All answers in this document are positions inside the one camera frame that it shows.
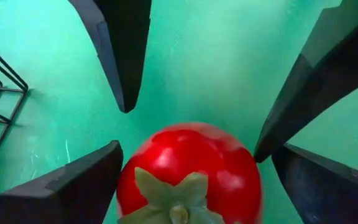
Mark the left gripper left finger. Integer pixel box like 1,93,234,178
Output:
0,139,124,224

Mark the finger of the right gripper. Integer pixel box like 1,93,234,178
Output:
68,0,152,114
252,0,358,164

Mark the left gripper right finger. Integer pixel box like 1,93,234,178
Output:
271,144,358,224

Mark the black wire basket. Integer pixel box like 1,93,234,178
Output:
0,36,30,185

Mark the red tomato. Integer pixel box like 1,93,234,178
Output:
116,121,264,224

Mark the green table mat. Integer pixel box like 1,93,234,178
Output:
0,0,358,224

